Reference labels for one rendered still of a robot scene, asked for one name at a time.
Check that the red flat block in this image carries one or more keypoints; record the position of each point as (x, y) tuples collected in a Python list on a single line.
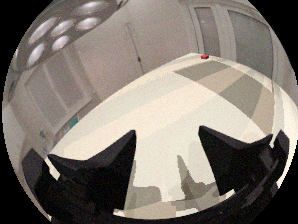
[(205, 57)]

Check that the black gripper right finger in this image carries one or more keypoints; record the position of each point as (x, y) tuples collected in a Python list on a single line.
[(229, 158)]

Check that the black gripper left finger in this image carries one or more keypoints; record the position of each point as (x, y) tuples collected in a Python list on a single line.
[(107, 173)]

